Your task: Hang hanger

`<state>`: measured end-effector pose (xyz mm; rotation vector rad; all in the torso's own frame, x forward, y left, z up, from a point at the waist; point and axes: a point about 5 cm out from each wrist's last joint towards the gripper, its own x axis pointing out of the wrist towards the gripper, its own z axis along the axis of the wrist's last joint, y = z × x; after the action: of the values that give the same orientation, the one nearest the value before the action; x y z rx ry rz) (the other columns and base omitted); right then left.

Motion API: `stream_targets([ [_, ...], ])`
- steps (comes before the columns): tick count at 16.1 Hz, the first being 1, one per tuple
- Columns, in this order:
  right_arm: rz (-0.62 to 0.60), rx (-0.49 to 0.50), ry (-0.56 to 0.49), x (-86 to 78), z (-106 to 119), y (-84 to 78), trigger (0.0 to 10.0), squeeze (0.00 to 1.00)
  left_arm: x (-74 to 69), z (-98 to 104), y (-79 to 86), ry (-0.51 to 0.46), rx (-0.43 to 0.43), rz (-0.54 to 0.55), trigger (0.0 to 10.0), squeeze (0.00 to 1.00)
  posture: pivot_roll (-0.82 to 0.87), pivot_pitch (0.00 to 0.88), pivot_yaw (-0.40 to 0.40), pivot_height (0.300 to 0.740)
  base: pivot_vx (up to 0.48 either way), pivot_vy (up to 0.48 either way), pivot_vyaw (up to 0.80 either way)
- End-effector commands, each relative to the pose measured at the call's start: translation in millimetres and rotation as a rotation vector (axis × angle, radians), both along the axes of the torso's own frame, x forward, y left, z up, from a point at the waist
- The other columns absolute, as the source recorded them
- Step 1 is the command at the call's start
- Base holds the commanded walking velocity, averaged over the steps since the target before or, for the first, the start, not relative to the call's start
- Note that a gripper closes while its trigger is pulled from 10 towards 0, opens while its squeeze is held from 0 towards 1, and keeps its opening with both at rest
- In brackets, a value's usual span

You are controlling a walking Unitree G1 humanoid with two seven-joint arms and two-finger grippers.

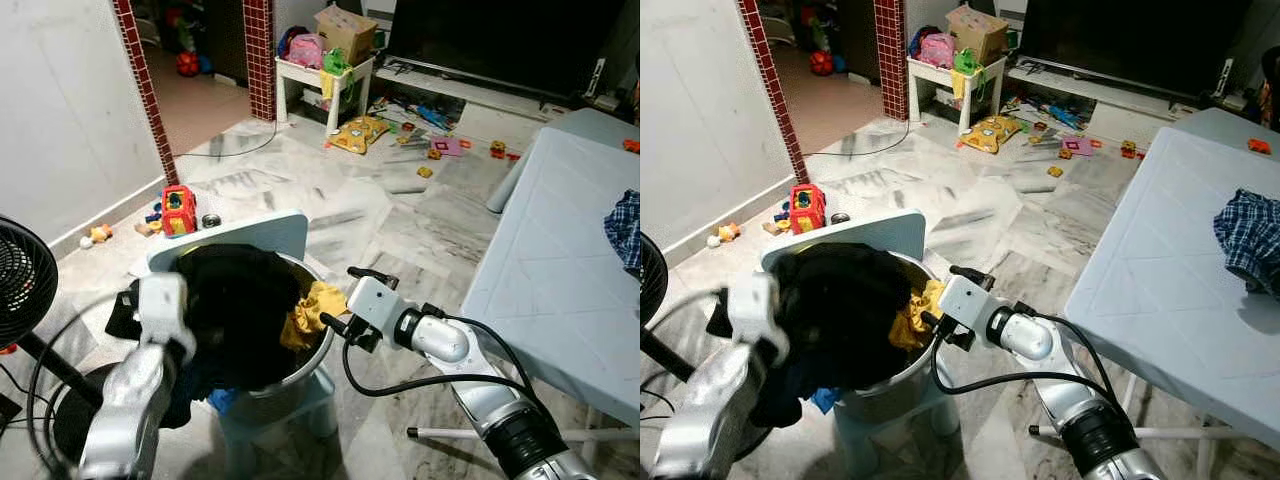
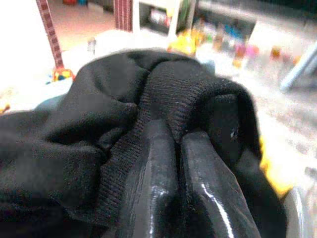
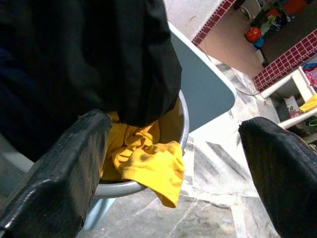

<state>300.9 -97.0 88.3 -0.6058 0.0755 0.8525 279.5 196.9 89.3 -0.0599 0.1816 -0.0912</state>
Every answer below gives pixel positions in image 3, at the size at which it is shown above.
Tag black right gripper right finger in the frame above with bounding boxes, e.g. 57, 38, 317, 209
238, 116, 317, 238

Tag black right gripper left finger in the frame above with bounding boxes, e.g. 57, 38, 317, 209
0, 109, 113, 238

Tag black shirt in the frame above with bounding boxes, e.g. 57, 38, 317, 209
0, 0, 183, 162

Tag aluminium basin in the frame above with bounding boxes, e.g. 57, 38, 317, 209
94, 90, 191, 199

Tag yellow cloth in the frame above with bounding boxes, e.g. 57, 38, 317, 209
299, 93, 317, 114

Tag white toy shelf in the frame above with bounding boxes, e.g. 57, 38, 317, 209
260, 65, 317, 144

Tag yellow shirt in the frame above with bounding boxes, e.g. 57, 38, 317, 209
100, 99, 186, 208

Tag light blue plastic child chair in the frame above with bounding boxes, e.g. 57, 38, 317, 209
0, 21, 238, 233

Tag red orange ball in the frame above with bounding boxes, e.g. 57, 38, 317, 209
244, 26, 263, 43

